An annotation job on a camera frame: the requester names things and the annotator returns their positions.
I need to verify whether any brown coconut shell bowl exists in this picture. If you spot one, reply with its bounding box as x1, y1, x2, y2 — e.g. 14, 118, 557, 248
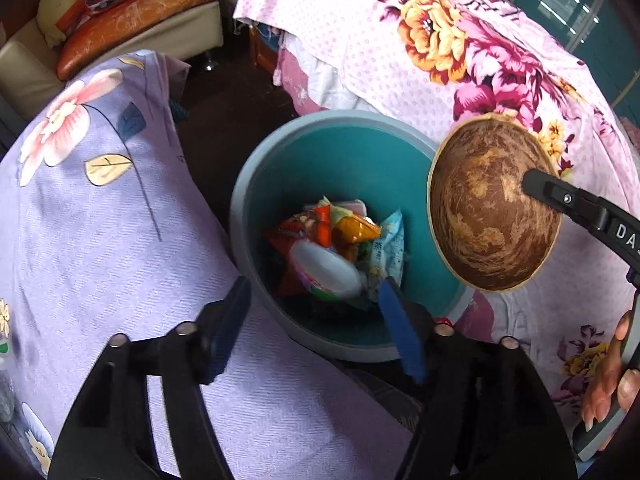
426, 113, 562, 292

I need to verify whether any light blue snack wrapper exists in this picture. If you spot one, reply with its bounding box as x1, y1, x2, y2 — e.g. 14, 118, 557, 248
367, 210, 405, 302

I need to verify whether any red snack wrapper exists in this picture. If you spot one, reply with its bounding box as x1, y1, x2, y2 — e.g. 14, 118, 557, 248
267, 205, 332, 296

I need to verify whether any white red yogurt cup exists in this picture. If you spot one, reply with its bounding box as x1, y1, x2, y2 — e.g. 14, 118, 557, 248
288, 240, 363, 301

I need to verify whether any orange yellow snack bag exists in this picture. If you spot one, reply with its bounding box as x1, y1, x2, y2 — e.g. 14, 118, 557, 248
330, 205, 382, 263

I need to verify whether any teal trash bin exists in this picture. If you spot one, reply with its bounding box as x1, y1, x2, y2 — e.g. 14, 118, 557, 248
229, 110, 472, 363

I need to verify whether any person right hand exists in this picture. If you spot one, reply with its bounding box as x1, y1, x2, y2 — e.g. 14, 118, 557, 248
582, 311, 639, 431

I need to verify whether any pink floral quilt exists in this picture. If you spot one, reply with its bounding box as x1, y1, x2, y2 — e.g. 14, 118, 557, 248
234, 0, 639, 428

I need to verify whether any cream leather sofa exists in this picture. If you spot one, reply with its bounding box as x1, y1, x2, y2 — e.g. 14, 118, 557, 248
1, 0, 224, 122

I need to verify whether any yellow plush pillow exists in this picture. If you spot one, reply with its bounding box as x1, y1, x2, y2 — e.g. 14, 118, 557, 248
36, 0, 86, 49

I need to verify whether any orange sofa cushion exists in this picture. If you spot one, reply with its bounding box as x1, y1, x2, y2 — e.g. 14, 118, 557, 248
56, 0, 224, 80

